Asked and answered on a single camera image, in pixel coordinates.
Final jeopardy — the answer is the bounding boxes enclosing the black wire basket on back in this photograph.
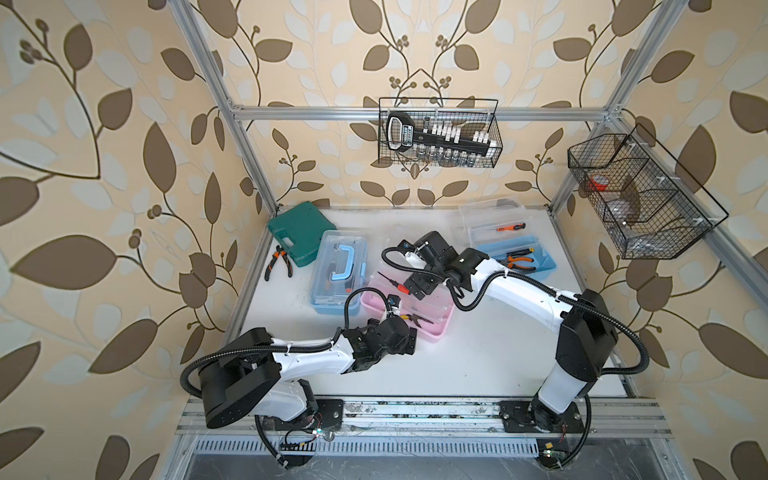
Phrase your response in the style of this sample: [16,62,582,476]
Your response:
[378,96,503,169]

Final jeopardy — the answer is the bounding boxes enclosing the yellow handled long nose pliers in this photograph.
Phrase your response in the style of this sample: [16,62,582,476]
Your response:
[400,314,433,328]

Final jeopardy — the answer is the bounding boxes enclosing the blue toolbox at right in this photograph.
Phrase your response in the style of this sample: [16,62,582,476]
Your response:
[458,198,557,281]

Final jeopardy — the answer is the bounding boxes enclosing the red tape roll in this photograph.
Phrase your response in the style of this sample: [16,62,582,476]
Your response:
[586,174,611,192]

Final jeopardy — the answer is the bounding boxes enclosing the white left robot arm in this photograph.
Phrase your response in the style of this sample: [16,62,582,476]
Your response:
[179,287,418,429]

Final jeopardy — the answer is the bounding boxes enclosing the orange handled pliers in box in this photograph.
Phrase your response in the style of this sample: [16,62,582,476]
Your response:
[507,256,537,272]

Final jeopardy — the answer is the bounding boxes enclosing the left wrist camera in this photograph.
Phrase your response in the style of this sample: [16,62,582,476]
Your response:
[376,316,417,355]

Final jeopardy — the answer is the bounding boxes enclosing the orange black small screwdriver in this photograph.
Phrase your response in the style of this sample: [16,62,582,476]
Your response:
[496,222,527,232]

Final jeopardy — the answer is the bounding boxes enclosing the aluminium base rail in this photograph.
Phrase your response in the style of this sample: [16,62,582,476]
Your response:
[173,394,676,442]

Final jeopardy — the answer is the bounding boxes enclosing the small red screwdriver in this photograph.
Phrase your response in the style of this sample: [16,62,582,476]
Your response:
[378,271,411,295]

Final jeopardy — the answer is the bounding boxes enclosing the black orange screwdriver in box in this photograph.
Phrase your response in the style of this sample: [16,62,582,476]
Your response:
[506,247,535,258]

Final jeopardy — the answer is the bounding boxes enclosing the blue toolbox with clear lid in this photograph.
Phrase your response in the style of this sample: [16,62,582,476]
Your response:
[309,230,368,315]

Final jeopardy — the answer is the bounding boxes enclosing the black socket set holder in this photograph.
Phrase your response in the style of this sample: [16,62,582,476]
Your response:
[378,109,503,159]

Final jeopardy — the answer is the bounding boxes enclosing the pink toolbox with clear lid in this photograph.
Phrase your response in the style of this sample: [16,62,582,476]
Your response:
[367,260,455,343]

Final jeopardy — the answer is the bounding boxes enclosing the black wire basket on right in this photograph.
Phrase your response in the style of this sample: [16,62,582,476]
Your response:
[568,124,729,260]

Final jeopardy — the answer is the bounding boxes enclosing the black wire basket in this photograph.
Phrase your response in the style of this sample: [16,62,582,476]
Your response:
[568,124,729,260]
[378,96,503,169]

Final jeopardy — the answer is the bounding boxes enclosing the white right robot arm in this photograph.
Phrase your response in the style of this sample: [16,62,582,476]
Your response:
[381,242,650,432]

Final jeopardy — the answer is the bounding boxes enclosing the green plastic tool case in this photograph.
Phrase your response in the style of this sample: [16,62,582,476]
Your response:
[267,201,336,267]

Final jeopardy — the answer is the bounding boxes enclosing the orange black pliers on table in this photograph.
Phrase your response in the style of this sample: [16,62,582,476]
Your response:
[264,244,294,282]

